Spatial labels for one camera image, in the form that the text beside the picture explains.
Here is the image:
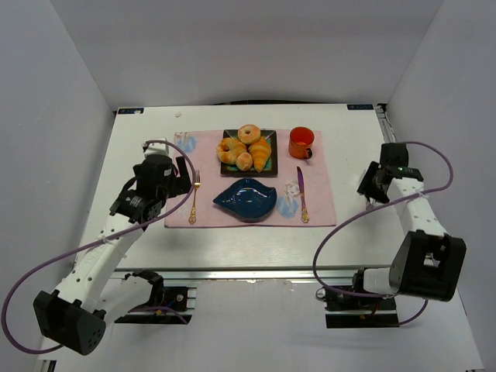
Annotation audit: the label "striped orange croissant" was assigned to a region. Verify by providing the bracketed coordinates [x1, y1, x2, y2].
[249, 137, 271, 173]

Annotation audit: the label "metal food tongs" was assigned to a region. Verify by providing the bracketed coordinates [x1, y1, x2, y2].
[356, 172, 374, 210]

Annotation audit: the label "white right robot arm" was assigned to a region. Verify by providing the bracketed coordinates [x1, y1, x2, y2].
[352, 143, 467, 301]

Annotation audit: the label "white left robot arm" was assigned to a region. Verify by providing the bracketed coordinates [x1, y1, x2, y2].
[33, 154, 191, 356]

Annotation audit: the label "curled croissant bread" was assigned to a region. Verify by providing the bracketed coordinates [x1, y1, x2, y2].
[216, 138, 246, 164]

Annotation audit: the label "gold ornate fork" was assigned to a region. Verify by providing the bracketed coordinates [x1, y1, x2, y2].
[188, 170, 201, 225]

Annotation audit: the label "pink cartoon placemat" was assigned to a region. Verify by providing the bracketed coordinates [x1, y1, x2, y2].
[164, 129, 337, 228]

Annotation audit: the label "small round bun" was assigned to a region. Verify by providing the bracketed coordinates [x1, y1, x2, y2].
[236, 152, 253, 172]

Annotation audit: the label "blue shell-shaped dish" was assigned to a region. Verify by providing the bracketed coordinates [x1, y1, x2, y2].
[212, 178, 277, 221]

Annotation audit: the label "purple gold table knife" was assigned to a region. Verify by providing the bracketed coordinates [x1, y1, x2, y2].
[296, 167, 309, 224]

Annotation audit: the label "blue label sticker right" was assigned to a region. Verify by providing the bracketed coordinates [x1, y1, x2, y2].
[346, 104, 374, 111]

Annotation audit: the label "blue label sticker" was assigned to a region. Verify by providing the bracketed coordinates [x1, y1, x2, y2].
[117, 108, 144, 115]
[346, 104, 374, 111]

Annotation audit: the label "blue label sticker left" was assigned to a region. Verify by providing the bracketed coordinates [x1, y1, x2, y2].
[117, 108, 144, 115]

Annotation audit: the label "black square plate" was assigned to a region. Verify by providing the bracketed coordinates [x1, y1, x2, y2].
[220, 129, 278, 177]

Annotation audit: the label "orange metal mug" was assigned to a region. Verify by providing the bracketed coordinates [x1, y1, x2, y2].
[288, 126, 315, 160]

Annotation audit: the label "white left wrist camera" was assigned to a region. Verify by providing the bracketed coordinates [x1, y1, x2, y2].
[142, 138, 169, 159]

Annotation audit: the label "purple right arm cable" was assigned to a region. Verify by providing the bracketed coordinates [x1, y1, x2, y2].
[312, 140, 455, 326]

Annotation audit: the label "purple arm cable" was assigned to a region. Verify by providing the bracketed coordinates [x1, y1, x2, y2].
[312, 140, 455, 326]
[1, 139, 195, 354]

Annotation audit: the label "sugared ring donut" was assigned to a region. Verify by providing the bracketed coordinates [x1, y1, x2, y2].
[237, 124, 261, 145]

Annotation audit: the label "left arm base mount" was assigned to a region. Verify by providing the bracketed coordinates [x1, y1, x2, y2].
[115, 270, 196, 325]

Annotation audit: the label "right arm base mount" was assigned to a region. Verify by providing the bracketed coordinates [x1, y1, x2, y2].
[313, 267, 399, 329]

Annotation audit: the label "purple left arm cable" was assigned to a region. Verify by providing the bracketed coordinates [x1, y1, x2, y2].
[1, 139, 195, 354]

